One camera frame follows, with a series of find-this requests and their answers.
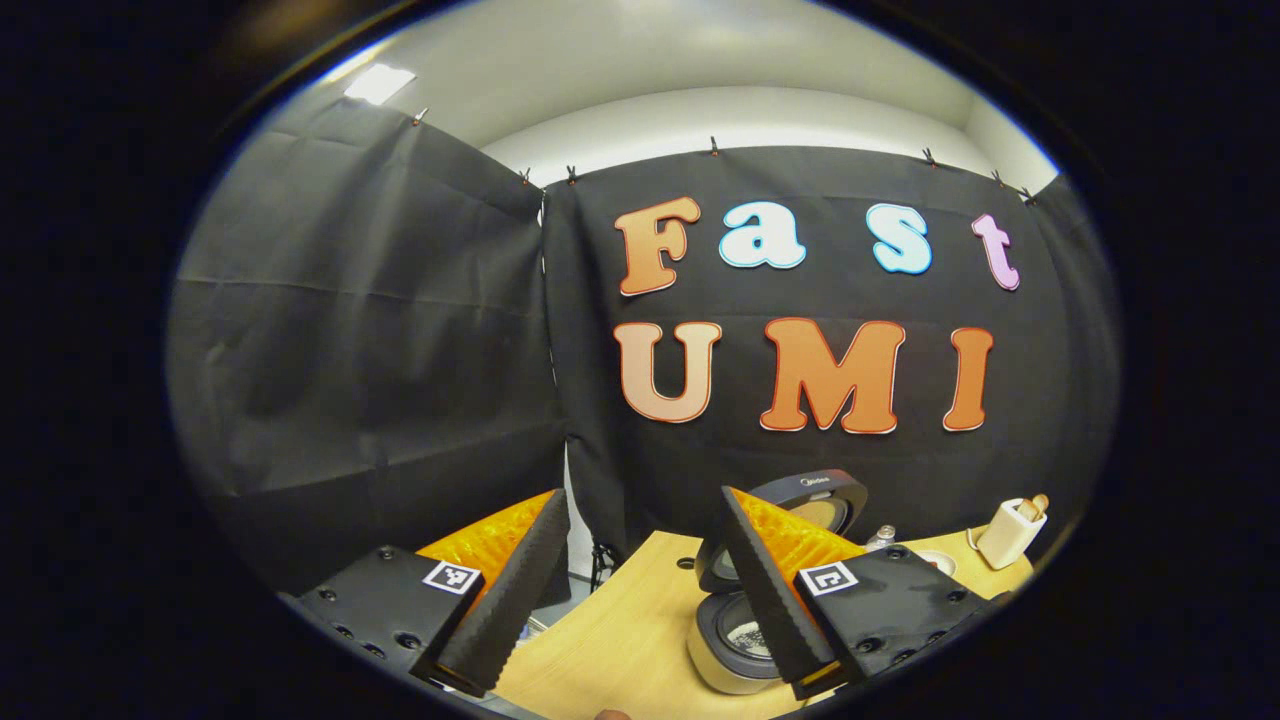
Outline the dark grey rice cooker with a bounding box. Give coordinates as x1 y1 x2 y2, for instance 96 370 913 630
685 468 871 696

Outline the ceiling light panel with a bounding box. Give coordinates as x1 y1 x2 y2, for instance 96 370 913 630
343 63 417 106

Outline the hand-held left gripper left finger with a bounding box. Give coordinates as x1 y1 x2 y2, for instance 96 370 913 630
280 488 573 699

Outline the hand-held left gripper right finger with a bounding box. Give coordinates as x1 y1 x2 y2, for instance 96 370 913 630
720 486 1001 701

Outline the white toaster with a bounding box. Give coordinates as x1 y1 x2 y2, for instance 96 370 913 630
975 497 1041 571

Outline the black backdrop cloth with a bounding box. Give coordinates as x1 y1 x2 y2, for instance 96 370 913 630
165 95 1121 601

